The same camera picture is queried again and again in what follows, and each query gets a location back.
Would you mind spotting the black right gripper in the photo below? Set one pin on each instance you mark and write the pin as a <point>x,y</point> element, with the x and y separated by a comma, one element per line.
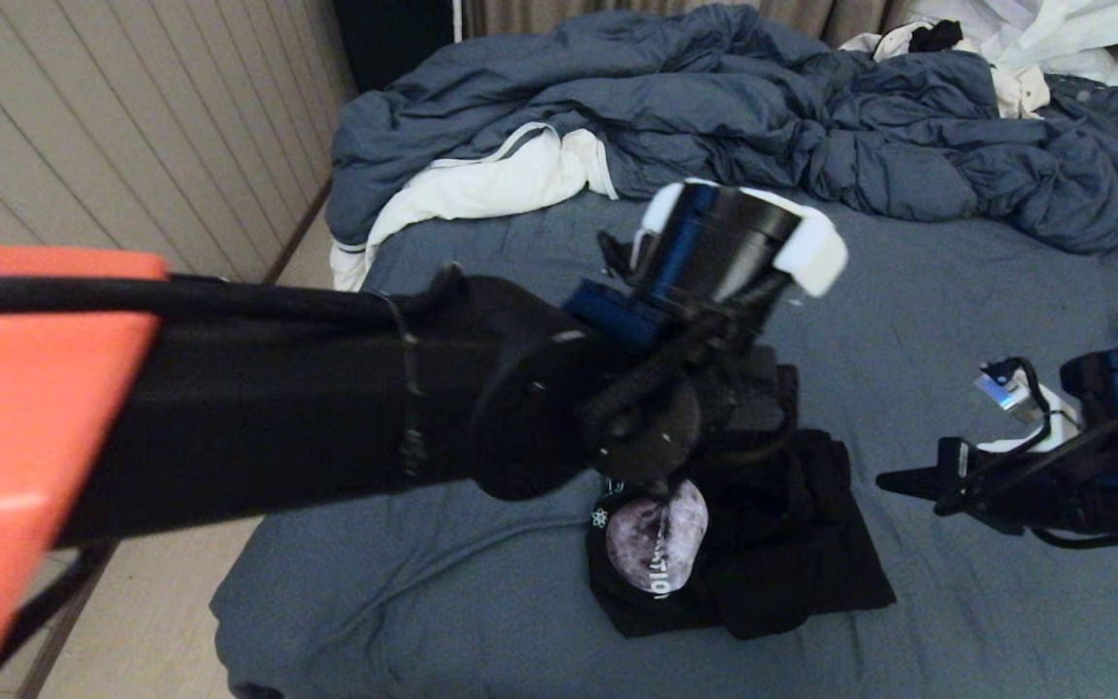
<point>991,485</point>

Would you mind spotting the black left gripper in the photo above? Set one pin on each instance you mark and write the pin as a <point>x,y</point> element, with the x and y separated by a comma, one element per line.
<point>753,398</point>

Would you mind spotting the black t-shirt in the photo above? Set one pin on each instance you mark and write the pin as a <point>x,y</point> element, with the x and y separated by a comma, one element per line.
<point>792,563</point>

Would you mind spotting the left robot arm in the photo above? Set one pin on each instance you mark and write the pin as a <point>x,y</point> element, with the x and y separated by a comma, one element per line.
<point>278,408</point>

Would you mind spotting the crumpled blue duvet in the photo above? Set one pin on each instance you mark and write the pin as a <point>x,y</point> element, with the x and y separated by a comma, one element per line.
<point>714,97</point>

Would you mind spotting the white duvet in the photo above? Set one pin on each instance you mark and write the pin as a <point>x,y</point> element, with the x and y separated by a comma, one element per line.
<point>481,184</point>

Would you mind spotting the small black fabric item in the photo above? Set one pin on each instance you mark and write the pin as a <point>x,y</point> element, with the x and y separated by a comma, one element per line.
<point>936,36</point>

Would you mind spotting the beige curtain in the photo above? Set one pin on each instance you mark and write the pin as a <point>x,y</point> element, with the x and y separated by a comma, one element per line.
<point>520,15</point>

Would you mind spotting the white crumpled shirt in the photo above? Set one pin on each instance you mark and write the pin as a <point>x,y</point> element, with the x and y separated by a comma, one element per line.
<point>1054,29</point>

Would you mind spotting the black tall furniture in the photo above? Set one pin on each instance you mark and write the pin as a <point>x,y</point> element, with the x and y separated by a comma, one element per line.
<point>394,34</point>

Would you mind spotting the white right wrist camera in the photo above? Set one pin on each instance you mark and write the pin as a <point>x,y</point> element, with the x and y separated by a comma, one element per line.
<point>1059,427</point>

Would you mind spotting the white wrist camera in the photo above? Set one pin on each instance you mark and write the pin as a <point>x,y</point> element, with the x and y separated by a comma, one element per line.
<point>1059,427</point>
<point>816,252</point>

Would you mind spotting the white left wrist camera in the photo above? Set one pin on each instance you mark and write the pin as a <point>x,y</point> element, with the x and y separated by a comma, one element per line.
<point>816,252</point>

